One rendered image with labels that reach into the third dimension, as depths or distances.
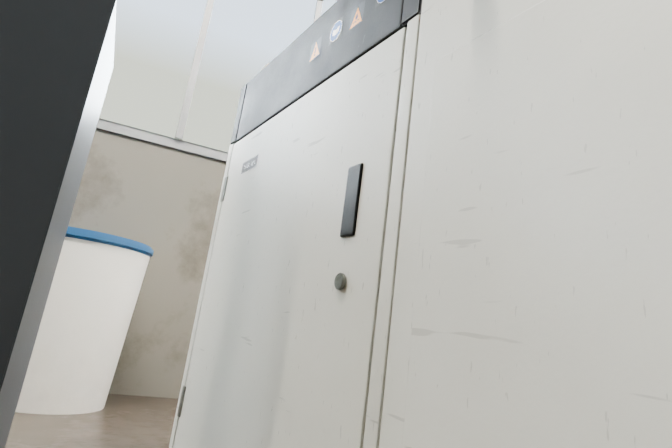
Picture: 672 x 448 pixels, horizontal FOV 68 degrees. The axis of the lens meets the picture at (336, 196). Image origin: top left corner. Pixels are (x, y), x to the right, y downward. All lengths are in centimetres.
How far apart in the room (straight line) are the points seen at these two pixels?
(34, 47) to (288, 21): 244
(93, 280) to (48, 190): 128
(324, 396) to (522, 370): 29
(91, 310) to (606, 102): 181
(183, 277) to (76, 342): 74
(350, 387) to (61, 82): 54
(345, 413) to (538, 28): 45
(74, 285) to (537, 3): 175
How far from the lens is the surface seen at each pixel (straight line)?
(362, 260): 62
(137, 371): 257
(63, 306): 199
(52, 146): 74
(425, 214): 54
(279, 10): 315
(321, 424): 66
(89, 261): 198
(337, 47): 87
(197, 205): 263
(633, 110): 43
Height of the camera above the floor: 37
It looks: 16 degrees up
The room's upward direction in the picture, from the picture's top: 8 degrees clockwise
